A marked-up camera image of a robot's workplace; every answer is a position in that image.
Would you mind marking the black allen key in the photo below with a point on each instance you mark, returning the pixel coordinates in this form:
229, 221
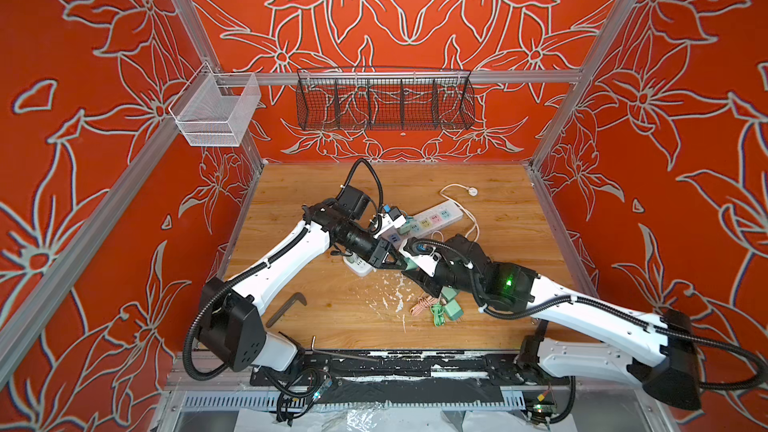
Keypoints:
285, 307

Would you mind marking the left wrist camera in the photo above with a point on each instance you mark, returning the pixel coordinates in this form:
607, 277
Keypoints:
391, 217

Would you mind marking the white multicolour power strip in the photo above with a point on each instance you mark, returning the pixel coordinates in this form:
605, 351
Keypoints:
431, 220

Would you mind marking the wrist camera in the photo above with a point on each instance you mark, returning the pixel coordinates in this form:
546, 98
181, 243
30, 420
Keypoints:
391, 217
423, 256

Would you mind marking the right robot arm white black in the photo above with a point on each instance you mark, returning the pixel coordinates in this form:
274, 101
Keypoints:
657, 353

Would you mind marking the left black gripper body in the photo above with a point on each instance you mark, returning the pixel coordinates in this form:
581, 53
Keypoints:
366, 245

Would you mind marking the white square socket cube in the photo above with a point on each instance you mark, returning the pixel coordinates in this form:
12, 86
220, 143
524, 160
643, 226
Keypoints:
358, 266

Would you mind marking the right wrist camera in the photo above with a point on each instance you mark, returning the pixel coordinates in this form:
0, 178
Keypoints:
423, 256

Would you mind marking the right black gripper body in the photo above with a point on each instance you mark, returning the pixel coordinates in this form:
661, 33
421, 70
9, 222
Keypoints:
445, 276

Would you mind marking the clear plastic wall bin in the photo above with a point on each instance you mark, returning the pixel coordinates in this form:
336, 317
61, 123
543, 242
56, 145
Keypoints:
215, 110

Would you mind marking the black wire wall basket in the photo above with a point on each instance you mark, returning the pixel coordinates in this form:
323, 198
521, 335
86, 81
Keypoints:
359, 99

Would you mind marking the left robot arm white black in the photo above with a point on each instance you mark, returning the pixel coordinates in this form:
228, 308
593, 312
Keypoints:
228, 331

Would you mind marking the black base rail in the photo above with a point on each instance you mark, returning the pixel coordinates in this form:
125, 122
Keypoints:
452, 378

